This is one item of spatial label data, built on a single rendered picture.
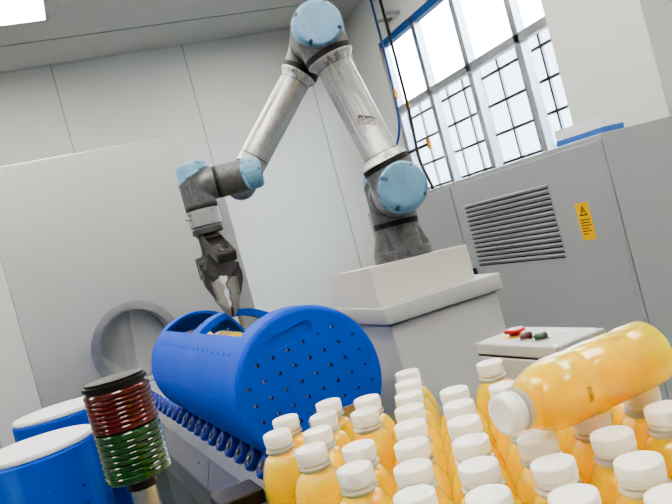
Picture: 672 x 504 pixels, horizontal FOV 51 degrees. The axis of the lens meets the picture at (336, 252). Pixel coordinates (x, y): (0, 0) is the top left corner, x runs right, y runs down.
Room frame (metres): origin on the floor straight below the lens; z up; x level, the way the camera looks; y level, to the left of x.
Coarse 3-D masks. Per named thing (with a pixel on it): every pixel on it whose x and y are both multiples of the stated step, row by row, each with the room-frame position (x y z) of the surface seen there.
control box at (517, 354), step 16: (496, 336) 1.20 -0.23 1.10; (560, 336) 1.07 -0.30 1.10; (576, 336) 1.04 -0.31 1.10; (592, 336) 1.04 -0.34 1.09; (480, 352) 1.18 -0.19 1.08; (496, 352) 1.14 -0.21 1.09; (512, 352) 1.10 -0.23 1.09; (528, 352) 1.07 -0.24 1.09; (544, 352) 1.03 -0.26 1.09; (512, 368) 1.11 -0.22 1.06
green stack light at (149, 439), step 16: (128, 432) 0.66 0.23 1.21; (144, 432) 0.67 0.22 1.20; (160, 432) 0.69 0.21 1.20; (96, 448) 0.68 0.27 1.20; (112, 448) 0.66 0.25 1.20; (128, 448) 0.66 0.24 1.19; (144, 448) 0.66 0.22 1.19; (160, 448) 0.68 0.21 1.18; (112, 464) 0.66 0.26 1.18; (128, 464) 0.66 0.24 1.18; (144, 464) 0.66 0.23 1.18; (160, 464) 0.67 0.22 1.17; (112, 480) 0.66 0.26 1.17; (128, 480) 0.66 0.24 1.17; (144, 480) 0.66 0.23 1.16
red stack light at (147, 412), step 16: (144, 384) 0.68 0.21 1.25; (96, 400) 0.66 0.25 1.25; (112, 400) 0.66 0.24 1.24; (128, 400) 0.66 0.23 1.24; (144, 400) 0.68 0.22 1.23; (96, 416) 0.66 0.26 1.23; (112, 416) 0.66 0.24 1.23; (128, 416) 0.66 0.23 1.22; (144, 416) 0.67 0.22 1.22; (96, 432) 0.67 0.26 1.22; (112, 432) 0.66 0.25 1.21
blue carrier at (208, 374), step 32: (192, 320) 2.03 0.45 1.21; (224, 320) 1.61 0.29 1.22; (288, 320) 1.24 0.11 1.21; (320, 320) 1.26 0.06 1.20; (352, 320) 1.29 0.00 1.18; (160, 352) 1.87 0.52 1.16; (192, 352) 1.53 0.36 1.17; (224, 352) 1.30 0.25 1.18; (256, 352) 1.21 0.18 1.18; (288, 352) 1.23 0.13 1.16; (320, 352) 1.26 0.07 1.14; (352, 352) 1.28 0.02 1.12; (160, 384) 1.90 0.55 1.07; (192, 384) 1.50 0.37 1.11; (224, 384) 1.25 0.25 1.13; (256, 384) 1.20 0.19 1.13; (288, 384) 1.23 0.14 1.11; (320, 384) 1.25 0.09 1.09; (352, 384) 1.28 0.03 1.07; (224, 416) 1.30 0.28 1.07; (256, 416) 1.20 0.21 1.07; (256, 448) 1.25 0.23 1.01
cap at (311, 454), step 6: (306, 444) 0.86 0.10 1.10; (312, 444) 0.85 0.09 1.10; (318, 444) 0.85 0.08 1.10; (324, 444) 0.84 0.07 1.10; (300, 450) 0.84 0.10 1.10; (306, 450) 0.83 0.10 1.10; (312, 450) 0.83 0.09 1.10; (318, 450) 0.83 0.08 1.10; (324, 450) 0.83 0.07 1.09; (300, 456) 0.83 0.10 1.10; (306, 456) 0.82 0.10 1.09; (312, 456) 0.82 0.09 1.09; (318, 456) 0.83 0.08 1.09; (324, 456) 0.83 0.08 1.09; (300, 462) 0.83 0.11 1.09; (306, 462) 0.82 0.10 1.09; (312, 462) 0.82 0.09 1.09; (318, 462) 0.83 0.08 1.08
